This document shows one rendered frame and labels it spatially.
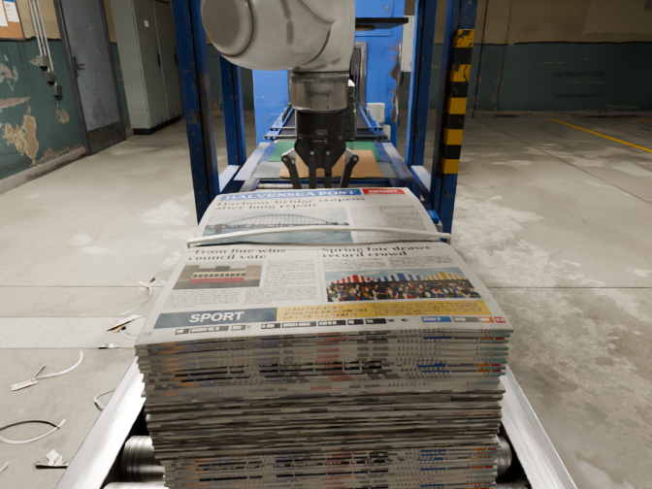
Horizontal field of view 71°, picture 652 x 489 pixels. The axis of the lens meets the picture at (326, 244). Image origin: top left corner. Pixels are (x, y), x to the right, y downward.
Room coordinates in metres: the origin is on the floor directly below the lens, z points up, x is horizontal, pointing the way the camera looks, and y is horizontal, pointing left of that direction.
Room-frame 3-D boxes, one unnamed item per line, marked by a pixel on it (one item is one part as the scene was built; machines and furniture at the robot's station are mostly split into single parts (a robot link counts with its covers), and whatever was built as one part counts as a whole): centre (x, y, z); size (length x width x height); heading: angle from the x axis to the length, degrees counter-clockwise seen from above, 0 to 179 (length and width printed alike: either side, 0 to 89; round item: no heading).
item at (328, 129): (0.75, 0.01, 1.09); 0.08 x 0.07 x 0.09; 90
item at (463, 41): (1.57, -0.43, 1.05); 0.05 x 0.05 x 0.45; 0
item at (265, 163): (1.93, 0.00, 0.75); 0.70 x 0.65 x 0.10; 0
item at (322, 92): (0.75, 0.01, 1.16); 0.09 x 0.09 x 0.06
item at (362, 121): (3.06, 0.00, 0.75); 1.53 x 0.64 x 0.10; 0
